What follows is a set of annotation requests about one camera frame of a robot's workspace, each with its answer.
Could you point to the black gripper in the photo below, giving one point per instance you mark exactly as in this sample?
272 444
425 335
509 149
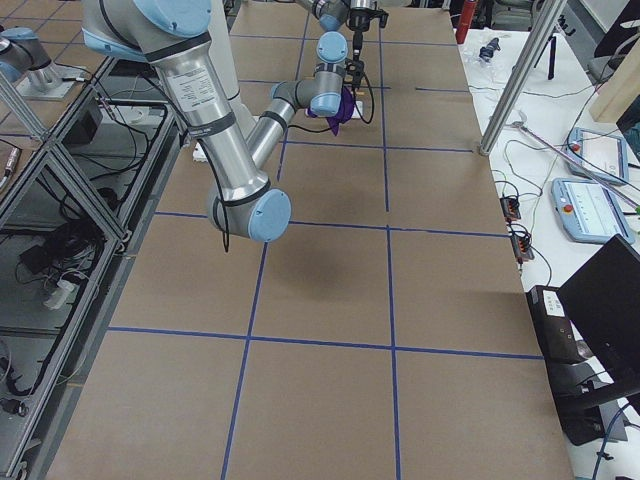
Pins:
348 96

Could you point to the purple cloth towel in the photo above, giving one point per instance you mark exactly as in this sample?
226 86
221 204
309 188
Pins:
342 111

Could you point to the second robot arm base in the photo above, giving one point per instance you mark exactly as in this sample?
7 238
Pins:
25 61

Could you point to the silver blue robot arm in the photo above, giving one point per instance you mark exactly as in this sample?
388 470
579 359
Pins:
187 44
356 14

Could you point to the white rack base tray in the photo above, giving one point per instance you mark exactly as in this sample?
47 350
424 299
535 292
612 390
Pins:
359 110

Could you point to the red fire extinguisher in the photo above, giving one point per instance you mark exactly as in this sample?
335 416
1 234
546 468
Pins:
465 20

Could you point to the upper blue teach pendant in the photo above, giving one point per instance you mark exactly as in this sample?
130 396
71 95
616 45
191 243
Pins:
604 155

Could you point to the blue teach pendant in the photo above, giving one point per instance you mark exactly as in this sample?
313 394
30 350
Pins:
588 212
604 155

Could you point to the lower blue teach pendant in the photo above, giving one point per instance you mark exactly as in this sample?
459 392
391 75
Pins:
588 212

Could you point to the black computer monitor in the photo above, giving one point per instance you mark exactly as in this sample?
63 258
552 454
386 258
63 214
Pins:
601 299

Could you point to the aluminium frame post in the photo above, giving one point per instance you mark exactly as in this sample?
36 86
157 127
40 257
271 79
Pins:
533 47

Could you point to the aluminium frame table structure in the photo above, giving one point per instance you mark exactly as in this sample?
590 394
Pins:
91 160

